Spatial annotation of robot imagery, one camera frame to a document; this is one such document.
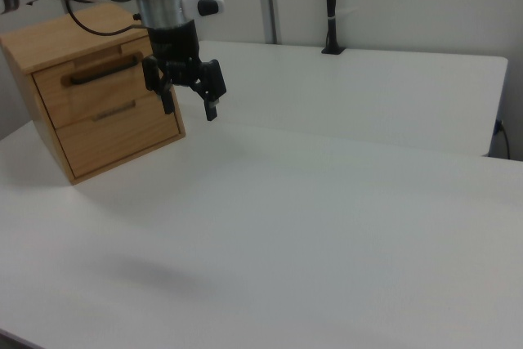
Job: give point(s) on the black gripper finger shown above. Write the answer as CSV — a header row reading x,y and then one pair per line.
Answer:
x,y
152,75
214,79

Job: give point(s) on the wooden drawer cabinet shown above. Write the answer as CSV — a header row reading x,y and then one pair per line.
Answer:
x,y
53,38

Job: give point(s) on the black pole with clamp base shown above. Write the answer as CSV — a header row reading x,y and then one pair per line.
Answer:
x,y
332,5

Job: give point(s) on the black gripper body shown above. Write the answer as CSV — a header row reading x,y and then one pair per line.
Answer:
x,y
173,42

